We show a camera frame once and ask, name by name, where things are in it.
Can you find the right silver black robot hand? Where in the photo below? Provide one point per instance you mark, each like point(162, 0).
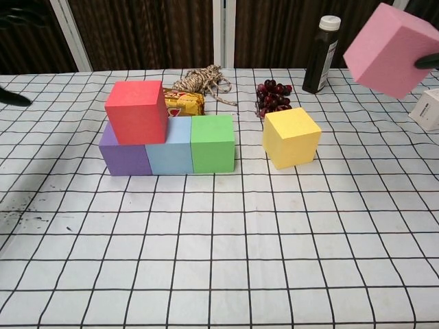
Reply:
point(428, 61)

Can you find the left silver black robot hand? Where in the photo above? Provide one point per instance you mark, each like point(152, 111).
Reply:
point(12, 96)

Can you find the pink foam cube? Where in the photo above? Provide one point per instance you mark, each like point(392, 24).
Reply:
point(380, 58)

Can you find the red foam cube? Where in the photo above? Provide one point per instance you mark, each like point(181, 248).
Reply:
point(137, 116)

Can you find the purple foam cube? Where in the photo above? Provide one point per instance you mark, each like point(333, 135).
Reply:
point(127, 159)

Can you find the light blue foam cube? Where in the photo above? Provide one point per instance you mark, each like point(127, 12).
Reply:
point(171, 154)

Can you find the yellow foam cube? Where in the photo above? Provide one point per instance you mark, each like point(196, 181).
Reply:
point(295, 147)

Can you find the green foam cube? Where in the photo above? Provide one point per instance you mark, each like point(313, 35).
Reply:
point(212, 154)

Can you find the white cardboard box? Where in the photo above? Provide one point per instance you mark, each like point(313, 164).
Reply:
point(427, 111)

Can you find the dark bottle white cap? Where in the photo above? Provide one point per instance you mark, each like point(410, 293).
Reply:
point(319, 65)

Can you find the dark red grape bunch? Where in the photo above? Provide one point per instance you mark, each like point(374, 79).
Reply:
point(272, 96)

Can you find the golden biscuit packet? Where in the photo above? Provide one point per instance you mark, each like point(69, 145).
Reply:
point(185, 103)

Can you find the white partition post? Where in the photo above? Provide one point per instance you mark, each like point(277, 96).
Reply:
point(73, 37)
point(223, 34)
point(401, 3)

